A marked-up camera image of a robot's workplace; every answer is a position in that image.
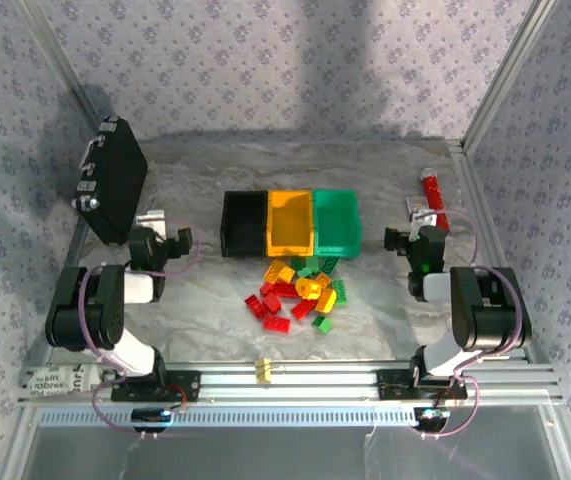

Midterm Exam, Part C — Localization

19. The black hard case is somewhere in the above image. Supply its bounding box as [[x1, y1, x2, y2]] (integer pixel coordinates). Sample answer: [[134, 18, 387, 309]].
[[72, 115, 149, 246]]

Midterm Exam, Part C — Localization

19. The yellow plastic bin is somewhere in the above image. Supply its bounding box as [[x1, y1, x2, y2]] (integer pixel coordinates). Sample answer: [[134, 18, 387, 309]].
[[266, 189, 315, 260]]

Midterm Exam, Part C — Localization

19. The right black controller board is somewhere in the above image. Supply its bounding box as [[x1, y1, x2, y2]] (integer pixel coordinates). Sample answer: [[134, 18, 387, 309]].
[[413, 406, 451, 434]]

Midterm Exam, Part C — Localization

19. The black plastic bin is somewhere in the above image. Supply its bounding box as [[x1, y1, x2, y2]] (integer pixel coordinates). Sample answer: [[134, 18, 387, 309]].
[[220, 189, 270, 259]]

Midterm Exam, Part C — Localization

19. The red lego plate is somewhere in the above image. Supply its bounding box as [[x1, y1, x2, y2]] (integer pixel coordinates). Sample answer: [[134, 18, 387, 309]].
[[263, 315, 292, 334]]

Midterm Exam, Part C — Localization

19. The black controller board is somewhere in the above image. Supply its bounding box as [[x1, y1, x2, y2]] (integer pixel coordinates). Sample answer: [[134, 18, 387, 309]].
[[131, 407, 176, 432], [413, 406, 451, 434]]

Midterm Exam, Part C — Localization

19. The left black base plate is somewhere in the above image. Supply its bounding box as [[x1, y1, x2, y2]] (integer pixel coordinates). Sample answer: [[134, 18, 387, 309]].
[[110, 369, 201, 403]]

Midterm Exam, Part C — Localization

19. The aluminium cross rail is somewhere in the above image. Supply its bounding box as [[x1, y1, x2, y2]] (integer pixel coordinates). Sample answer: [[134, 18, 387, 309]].
[[18, 360, 564, 406]]

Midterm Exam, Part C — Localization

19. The slotted grey cable duct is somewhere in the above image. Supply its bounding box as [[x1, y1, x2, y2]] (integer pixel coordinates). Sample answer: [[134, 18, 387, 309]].
[[39, 409, 559, 429]]

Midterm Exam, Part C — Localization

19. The left black controller board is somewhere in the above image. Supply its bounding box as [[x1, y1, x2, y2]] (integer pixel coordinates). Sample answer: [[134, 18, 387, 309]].
[[131, 407, 176, 432]]

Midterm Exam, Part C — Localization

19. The aluminium upright frame post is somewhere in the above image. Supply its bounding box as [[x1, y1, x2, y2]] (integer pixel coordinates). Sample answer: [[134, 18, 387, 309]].
[[17, 0, 116, 139], [461, 0, 560, 154]]

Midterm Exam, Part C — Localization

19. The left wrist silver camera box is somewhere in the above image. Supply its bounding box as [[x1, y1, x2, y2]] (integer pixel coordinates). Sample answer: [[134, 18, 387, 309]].
[[136, 209, 167, 229]]

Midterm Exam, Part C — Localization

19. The red glitter tube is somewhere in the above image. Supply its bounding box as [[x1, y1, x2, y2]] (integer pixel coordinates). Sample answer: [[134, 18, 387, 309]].
[[418, 167, 450, 232]]

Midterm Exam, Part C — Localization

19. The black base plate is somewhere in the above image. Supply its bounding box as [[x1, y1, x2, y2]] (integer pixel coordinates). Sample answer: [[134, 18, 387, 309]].
[[110, 369, 201, 403], [377, 368, 468, 402]]

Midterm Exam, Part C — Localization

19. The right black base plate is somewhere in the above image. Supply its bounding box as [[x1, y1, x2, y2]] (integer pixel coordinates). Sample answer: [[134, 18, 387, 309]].
[[377, 368, 468, 402]]

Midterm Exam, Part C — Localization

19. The green plastic bin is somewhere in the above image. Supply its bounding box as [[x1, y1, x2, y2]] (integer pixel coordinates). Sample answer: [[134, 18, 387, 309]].
[[312, 188, 363, 260]]

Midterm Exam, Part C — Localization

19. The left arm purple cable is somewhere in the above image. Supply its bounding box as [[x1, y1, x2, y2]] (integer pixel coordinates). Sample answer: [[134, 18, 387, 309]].
[[79, 215, 201, 439]]

